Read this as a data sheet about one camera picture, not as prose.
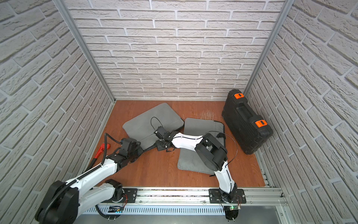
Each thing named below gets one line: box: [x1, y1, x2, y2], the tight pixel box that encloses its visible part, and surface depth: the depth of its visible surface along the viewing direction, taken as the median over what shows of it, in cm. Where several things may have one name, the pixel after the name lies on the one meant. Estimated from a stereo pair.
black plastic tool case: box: [221, 89, 274, 155], surface depth 82 cm
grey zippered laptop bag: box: [122, 102, 185, 150], surface depth 102 cm
